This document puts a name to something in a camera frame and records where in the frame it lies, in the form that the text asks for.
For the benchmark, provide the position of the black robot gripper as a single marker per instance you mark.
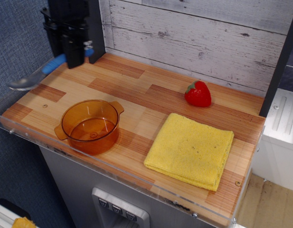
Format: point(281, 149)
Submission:
point(66, 16)

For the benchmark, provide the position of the blue handled metal spoon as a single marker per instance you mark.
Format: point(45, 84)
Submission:
point(34, 79)

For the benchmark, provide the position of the orange transparent plastic pot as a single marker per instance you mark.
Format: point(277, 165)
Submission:
point(91, 126)

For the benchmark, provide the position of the clear acrylic table guard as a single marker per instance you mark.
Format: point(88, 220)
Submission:
point(148, 95)

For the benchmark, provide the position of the red toy strawberry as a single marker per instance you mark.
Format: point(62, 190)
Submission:
point(198, 94)

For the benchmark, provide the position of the grey cabinet with button panel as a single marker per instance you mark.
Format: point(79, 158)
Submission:
point(99, 195)

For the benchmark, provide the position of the yellow folded cloth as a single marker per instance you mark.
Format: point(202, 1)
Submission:
point(191, 152)

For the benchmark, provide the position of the yellow black object bottom left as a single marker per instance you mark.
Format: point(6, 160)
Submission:
point(12, 216)

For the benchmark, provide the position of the white ridged side unit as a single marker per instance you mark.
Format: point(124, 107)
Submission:
point(273, 159)

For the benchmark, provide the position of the dark grey left post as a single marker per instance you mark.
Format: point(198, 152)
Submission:
point(94, 22)

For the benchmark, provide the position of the dark grey post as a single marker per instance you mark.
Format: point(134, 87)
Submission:
point(278, 72)
point(94, 22)

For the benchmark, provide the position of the dark grey right post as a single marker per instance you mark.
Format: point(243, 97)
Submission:
point(278, 72)

